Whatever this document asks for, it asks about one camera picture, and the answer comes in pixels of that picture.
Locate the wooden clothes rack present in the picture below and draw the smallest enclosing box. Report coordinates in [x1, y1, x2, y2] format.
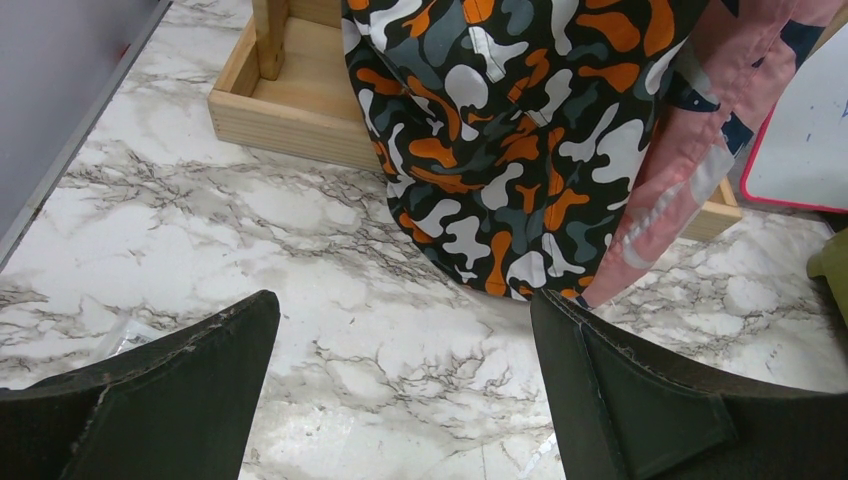
[207, 0, 743, 243]

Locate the pink framed whiteboard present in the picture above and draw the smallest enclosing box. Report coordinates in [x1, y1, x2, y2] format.
[740, 26, 847, 213]

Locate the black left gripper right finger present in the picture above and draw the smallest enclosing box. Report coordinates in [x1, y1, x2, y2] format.
[531, 290, 847, 479]

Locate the olive green plastic basket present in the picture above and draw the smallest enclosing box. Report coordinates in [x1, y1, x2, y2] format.
[806, 229, 847, 305]

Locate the camouflage orange black garment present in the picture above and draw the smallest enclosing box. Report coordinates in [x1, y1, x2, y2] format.
[341, 1, 706, 299]

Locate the clear plastic packet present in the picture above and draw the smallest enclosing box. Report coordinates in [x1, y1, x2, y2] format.
[90, 318, 164, 363]

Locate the pink patterned garment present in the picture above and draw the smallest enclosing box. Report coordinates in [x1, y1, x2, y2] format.
[576, 0, 847, 309]

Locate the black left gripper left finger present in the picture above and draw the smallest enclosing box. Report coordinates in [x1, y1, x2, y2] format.
[1, 290, 280, 479]

